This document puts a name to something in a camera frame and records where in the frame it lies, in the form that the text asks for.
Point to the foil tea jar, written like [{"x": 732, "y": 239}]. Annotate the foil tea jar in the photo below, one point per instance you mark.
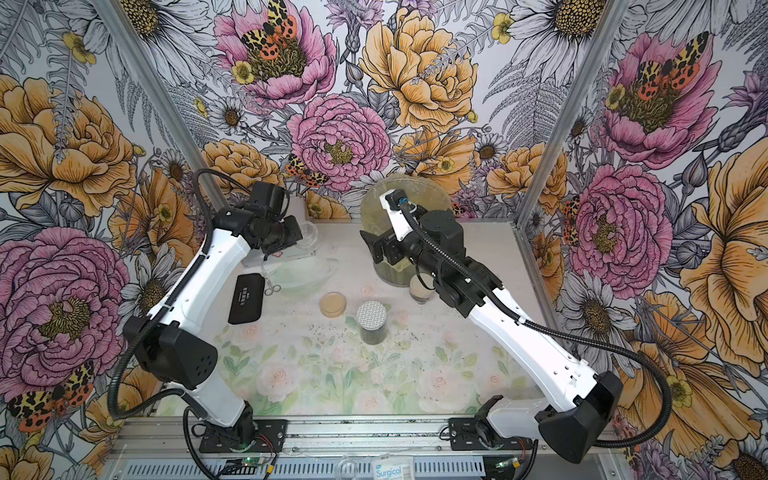
[{"x": 371, "y": 318}]

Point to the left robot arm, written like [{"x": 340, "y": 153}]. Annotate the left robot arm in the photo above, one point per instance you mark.
[{"x": 169, "y": 342}]

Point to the clear jar beige lid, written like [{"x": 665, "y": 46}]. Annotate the clear jar beige lid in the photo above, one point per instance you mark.
[{"x": 310, "y": 240}]

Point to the mesh waste bin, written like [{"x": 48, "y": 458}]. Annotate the mesh waste bin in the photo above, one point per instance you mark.
[{"x": 398, "y": 275}]

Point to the surgical label box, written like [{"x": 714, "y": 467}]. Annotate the surgical label box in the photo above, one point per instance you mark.
[{"x": 393, "y": 468}]

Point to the aluminium front rail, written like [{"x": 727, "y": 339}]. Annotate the aluminium front rail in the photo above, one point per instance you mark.
[{"x": 162, "y": 438}]

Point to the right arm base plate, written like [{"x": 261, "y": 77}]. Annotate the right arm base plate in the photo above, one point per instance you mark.
[{"x": 469, "y": 434}]

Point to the small metal scissors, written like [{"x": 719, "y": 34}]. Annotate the small metal scissors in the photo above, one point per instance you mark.
[{"x": 270, "y": 287}]

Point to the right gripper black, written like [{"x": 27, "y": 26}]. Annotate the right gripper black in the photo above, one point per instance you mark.
[{"x": 392, "y": 244}]

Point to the yellow bin liner bag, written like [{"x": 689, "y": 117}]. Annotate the yellow bin liner bag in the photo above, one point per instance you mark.
[{"x": 408, "y": 198}]

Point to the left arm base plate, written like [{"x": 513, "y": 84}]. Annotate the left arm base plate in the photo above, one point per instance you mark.
[{"x": 257, "y": 436}]

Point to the closed beige lid jar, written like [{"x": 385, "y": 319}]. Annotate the closed beige lid jar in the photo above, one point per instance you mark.
[{"x": 421, "y": 287}]

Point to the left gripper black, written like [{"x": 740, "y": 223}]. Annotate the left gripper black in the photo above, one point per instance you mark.
[{"x": 293, "y": 232}]

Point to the black rectangular case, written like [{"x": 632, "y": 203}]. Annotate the black rectangular case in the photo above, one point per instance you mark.
[{"x": 247, "y": 300}]

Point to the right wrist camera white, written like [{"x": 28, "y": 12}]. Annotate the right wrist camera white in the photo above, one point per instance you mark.
[{"x": 395, "y": 202}]

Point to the clear plastic bowl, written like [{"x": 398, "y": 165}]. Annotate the clear plastic bowl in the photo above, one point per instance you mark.
[{"x": 303, "y": 277}]

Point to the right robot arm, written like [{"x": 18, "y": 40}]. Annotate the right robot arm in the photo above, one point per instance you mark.
[{"x": 578, "y": 402}]

